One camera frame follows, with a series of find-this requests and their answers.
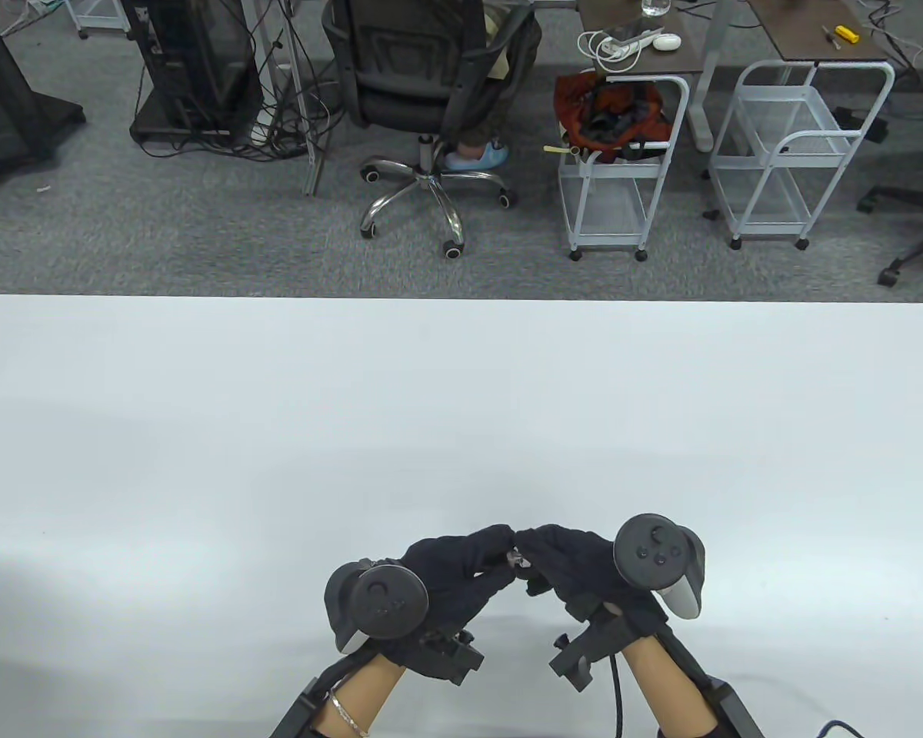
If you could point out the black left forearm sensor box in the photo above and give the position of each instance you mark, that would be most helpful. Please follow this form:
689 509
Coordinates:
300 707

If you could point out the person's left forearm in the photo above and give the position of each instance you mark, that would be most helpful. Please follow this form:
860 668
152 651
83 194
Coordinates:
361 696

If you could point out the black computer tower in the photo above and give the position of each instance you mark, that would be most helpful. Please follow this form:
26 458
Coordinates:
192 54

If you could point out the white round mouse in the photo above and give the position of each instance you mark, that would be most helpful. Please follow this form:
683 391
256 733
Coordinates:
667 42

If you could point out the yellow utility knife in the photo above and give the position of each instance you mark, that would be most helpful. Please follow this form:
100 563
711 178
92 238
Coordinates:
847 33

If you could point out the aluminium frame post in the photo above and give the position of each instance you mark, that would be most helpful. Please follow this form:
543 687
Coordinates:
313 165

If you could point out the grey left hand controller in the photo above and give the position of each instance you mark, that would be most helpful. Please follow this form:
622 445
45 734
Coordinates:
384 600

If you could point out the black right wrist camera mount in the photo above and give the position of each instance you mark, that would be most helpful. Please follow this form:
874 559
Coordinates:
581 665

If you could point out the black right forearm sensor box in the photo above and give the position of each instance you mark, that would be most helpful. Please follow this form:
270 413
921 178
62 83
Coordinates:
731 707

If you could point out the black power adapter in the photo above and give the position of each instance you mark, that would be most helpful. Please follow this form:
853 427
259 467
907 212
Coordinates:
877 129

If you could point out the black rolling stand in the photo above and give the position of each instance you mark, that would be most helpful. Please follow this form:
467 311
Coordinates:
0 92

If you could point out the person's right forearm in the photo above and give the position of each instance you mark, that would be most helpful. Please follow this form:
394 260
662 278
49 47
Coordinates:
665 680

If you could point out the red and black bag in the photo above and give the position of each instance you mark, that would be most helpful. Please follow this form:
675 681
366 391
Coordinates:
584 108

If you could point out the clear water glass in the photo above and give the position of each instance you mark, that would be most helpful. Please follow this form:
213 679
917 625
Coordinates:
655 8

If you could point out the person's left hand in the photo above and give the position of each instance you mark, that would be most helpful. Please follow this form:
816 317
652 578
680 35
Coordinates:
454 565

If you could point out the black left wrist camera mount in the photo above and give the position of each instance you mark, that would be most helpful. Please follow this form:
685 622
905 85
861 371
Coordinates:
446 659

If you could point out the grey hand controller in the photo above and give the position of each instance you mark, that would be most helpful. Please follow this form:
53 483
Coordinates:
654 550
384 600

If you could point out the yellow tag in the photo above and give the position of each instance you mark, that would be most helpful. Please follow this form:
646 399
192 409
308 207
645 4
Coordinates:
558 150

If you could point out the grey right hand controller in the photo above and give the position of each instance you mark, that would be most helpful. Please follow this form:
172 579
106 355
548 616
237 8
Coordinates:
654 550

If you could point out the brown top desk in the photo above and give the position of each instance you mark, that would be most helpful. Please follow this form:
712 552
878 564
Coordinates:
808 38
681 63

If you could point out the black chair base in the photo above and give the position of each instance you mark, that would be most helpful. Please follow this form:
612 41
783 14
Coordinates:
908 197

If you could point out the person's right hand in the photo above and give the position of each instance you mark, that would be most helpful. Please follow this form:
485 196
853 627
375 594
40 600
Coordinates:
577 561

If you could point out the black mesh office chair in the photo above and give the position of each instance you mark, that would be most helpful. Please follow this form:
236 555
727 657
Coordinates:
415 77

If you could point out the white power strip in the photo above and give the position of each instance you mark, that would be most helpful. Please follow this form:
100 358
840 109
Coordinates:
634 38

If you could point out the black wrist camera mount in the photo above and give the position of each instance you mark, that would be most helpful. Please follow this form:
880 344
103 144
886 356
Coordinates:
446 659
581 665

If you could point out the small screwdriver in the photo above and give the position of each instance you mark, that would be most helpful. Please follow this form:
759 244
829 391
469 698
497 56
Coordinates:
830 37

